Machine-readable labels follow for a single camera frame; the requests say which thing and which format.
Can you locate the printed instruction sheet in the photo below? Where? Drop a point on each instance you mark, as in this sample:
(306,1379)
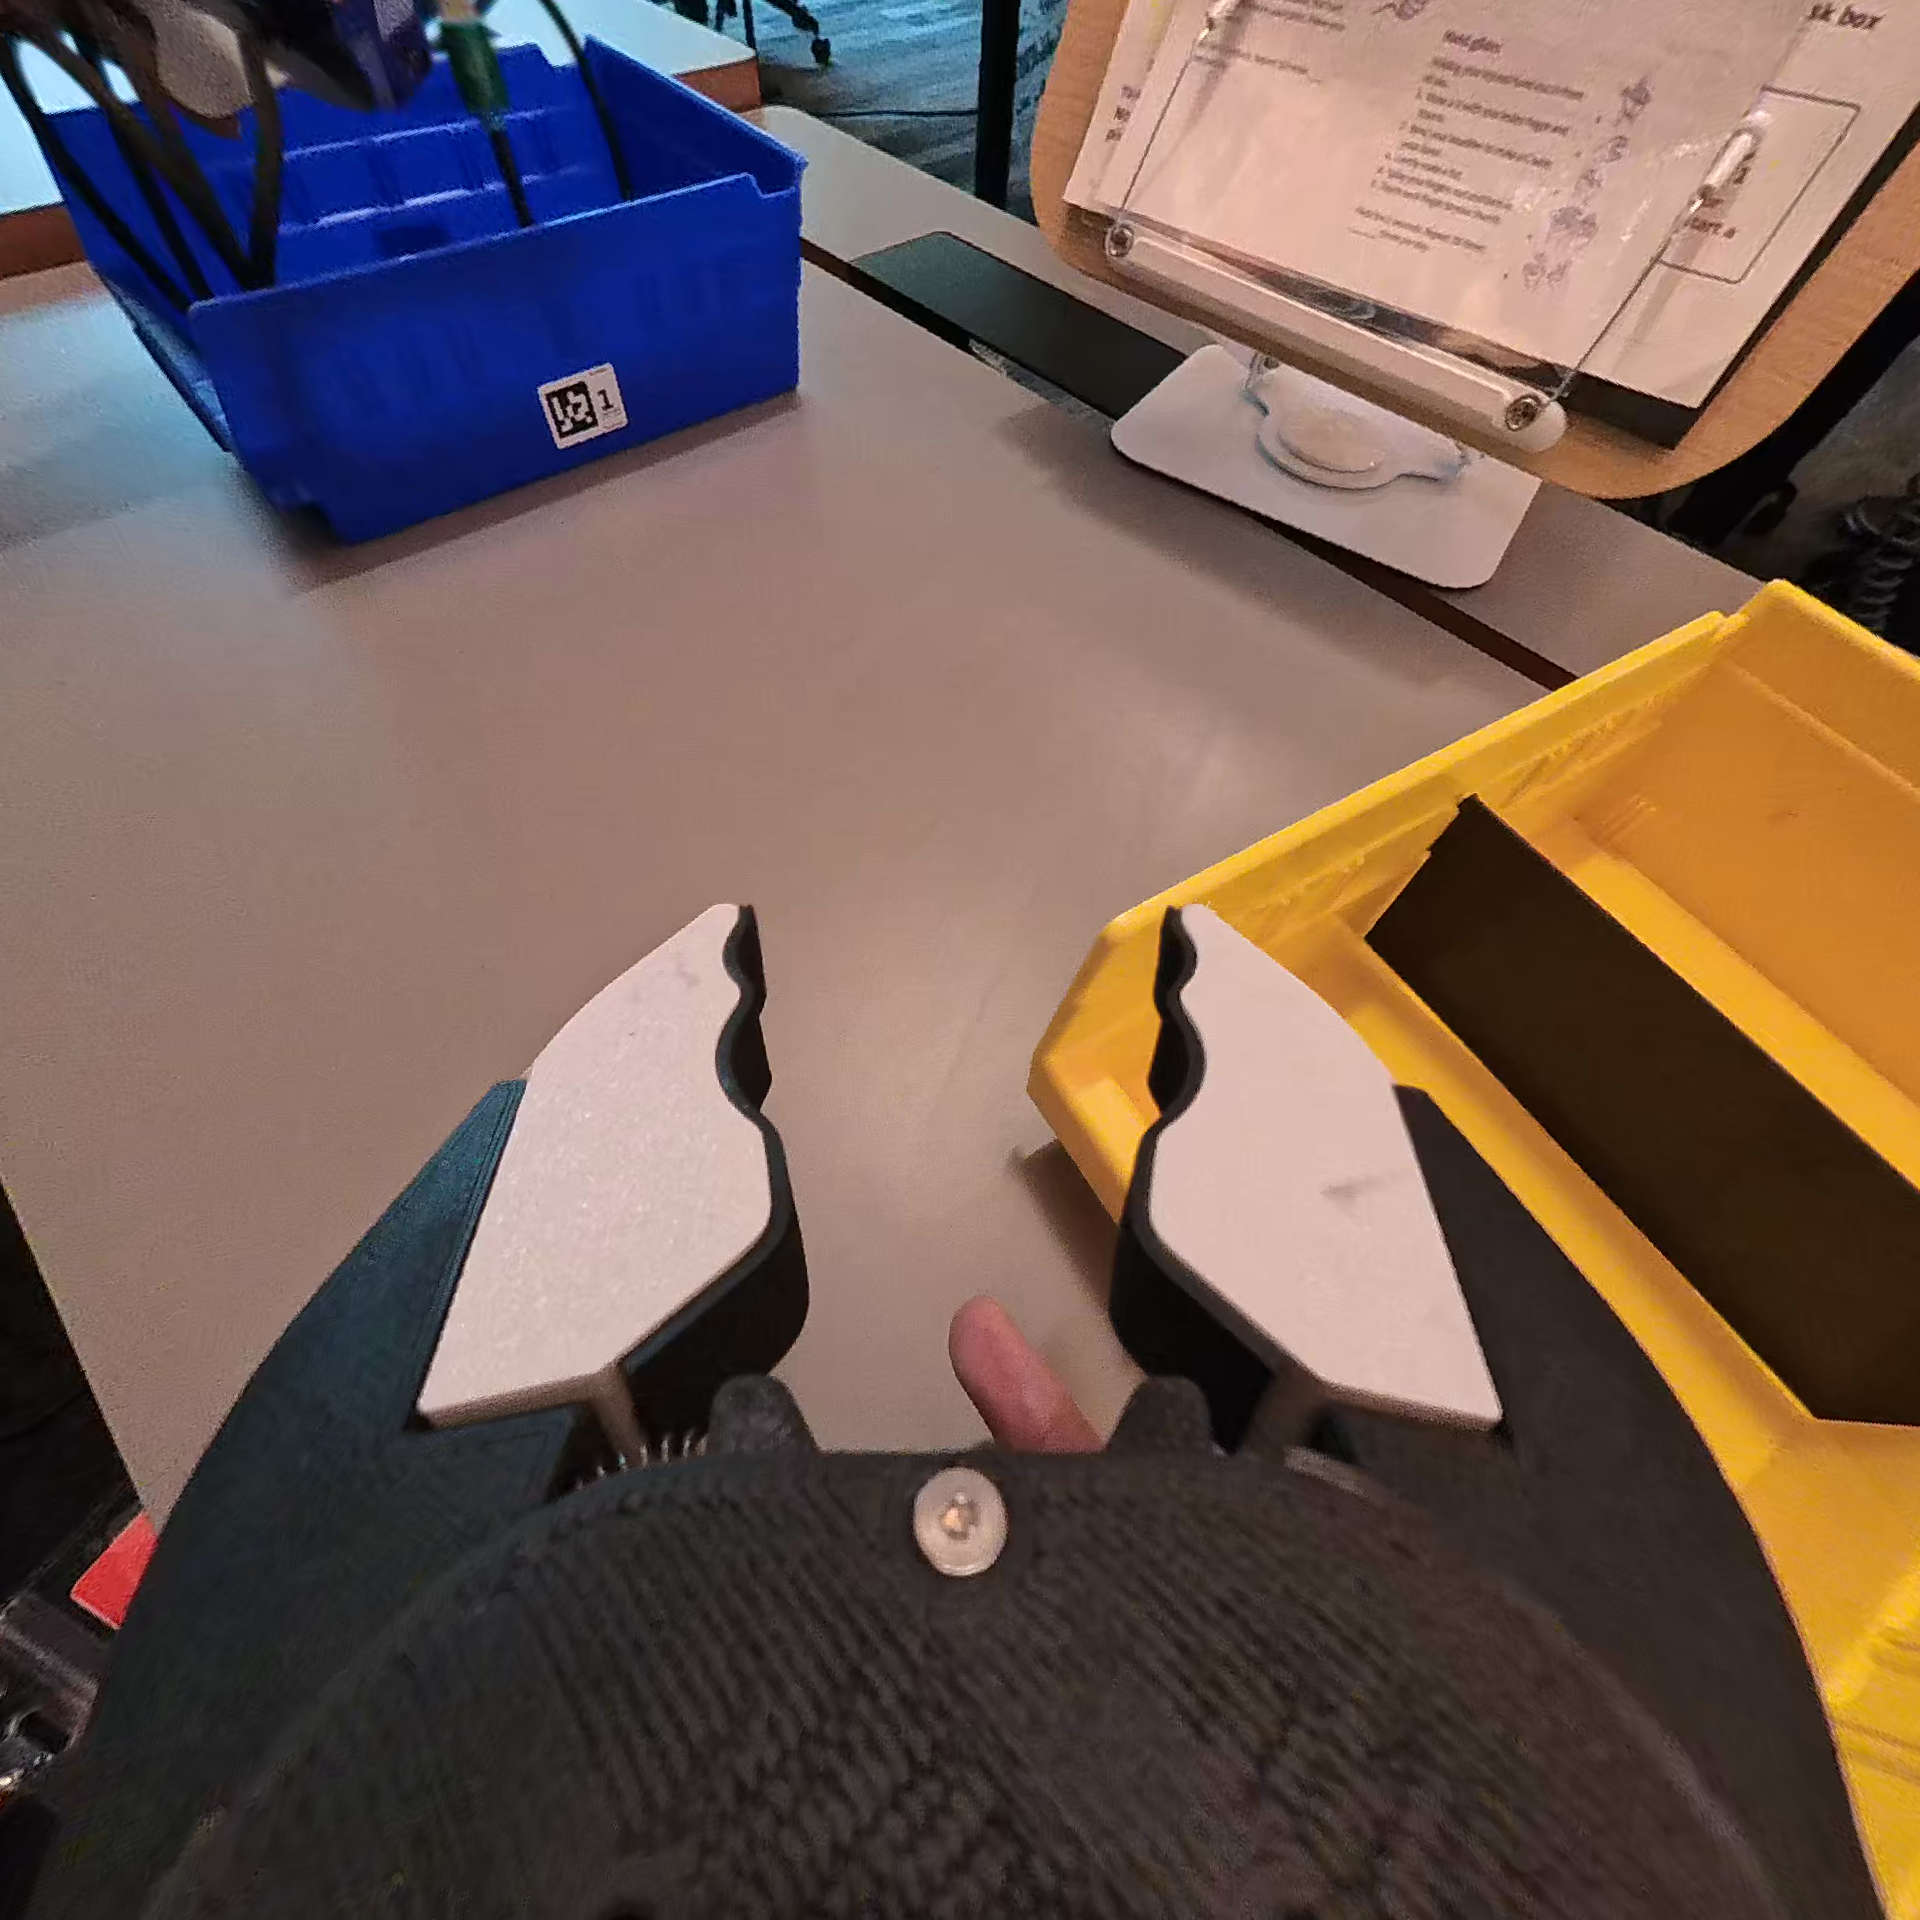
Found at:
(1426,135)

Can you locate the black flat plate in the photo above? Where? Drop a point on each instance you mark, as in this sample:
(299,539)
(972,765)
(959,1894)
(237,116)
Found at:
(1020,323)

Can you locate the blue plastic bin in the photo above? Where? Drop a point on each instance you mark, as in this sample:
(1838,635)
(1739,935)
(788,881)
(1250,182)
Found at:
(452,346)

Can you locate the yellow plastic bin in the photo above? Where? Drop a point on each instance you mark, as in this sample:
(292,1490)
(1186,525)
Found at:
(1724,780)

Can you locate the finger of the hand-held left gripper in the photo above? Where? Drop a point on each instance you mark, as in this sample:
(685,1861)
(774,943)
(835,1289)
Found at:
(203,60)

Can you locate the red clear plastic package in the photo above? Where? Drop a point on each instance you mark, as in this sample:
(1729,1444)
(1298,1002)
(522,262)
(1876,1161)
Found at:
(113,1577)

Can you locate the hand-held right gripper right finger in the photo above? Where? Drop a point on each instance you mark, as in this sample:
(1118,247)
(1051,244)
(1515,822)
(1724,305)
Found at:
(1306,1201)

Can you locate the black bin divider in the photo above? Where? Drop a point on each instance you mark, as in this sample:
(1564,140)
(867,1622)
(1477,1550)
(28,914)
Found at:
(1652,1126)

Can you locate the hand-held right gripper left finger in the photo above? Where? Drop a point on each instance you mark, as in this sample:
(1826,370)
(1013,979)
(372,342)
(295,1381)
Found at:
(629,1185)

